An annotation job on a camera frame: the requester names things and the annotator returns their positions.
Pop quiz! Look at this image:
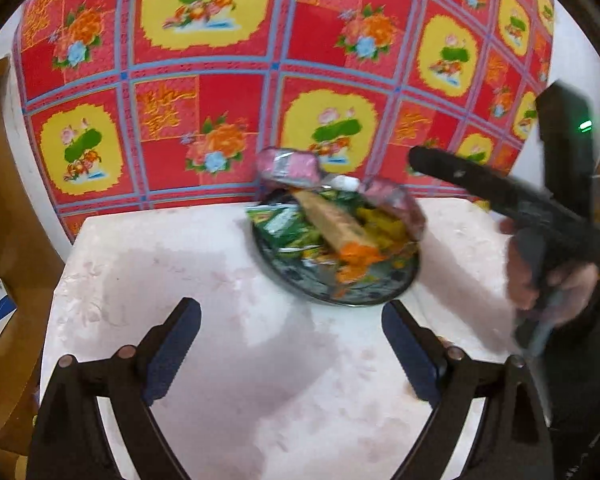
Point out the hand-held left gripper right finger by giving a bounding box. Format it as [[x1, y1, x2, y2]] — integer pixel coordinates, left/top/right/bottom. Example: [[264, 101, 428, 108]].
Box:
[[381, 300, 563, 480]]

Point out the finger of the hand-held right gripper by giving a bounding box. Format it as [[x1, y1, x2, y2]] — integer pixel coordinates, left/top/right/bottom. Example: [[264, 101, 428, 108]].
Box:
[[409, 145, 548, 211]]

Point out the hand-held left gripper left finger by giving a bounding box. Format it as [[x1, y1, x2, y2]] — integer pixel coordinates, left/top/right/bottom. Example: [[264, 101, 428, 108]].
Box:
[[26, 297, 202, 480]]

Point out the pink snack packet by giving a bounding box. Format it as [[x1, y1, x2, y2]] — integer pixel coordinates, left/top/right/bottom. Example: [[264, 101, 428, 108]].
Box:
[[357, 177, 427, 241], [257, 147, 323, 186]]

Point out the yellow snack packet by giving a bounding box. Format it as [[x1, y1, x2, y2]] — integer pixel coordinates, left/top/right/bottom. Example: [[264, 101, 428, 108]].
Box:
[[355, 204, 411, 253]]

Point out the patterned round plate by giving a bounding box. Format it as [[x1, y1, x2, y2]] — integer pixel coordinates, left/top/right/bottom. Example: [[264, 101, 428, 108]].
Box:
[[251, 187, 422, 308]]

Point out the white red snack packet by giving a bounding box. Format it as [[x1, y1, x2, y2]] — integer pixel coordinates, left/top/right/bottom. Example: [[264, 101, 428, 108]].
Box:
[[325, 174, 363, 194]]

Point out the green snack packet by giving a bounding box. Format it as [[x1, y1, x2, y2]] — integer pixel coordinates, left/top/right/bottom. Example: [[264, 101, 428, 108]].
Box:
[[246, 204, 313, 251], [315, 187, 366, 216], [275, 237, 331, 262]]

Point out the orange cracker packet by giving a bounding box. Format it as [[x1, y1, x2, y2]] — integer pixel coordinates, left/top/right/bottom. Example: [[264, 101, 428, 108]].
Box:
[[295, 189, 387, 286]]

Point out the person's right hand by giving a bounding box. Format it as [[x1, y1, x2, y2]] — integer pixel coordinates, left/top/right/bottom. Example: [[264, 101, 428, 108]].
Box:
[[499, 215, 600, 328]]

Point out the wooden cabinet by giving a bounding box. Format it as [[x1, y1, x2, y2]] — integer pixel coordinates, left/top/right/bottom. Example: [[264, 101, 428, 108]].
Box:
[[0, 55, 66, 480]]

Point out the red floral wall cloth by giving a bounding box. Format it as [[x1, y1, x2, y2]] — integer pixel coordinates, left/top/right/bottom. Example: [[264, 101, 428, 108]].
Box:
[[12, 0, 556, 243]]

